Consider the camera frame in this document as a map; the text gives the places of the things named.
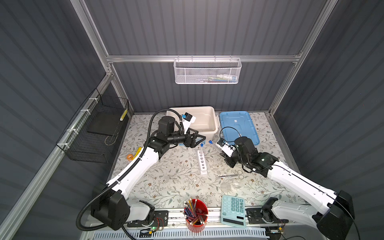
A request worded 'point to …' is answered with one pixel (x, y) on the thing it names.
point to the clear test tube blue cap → (201, 145)
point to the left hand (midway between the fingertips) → (201, 134)
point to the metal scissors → (239, 174)
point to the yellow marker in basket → (123, 115)
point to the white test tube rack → (202, 162)
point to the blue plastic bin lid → (236, 124)
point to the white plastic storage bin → (206, 122)
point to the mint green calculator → (233, 212)
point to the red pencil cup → (196, 214)
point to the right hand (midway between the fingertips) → (224, 152)
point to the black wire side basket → (92, 134)
